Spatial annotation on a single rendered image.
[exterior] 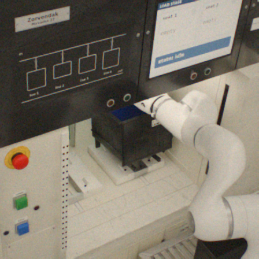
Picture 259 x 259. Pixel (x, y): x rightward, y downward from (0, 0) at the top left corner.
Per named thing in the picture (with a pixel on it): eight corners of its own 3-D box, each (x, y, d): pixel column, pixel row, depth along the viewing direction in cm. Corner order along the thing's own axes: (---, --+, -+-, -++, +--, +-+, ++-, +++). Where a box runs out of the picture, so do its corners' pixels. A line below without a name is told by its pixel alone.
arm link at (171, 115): (172, 93, 167) (151, 114, 167) (200, 115, 158) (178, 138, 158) (181, 106, 173) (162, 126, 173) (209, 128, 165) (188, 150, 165)
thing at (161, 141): (118, 178, 184) (117, 97, 168) (88, 150, 199) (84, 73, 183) (175, 155, 195) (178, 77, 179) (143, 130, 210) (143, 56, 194)
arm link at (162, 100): (152, 125, 170) (147, 120, 172) (174, 117, 174) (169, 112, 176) (156, 104, 165) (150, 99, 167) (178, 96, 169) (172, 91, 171)
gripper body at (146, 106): (148, 121, 171) (128, 103, 178) (173, 112, 176) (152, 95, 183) (150, 102, 167) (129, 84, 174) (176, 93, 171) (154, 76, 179)
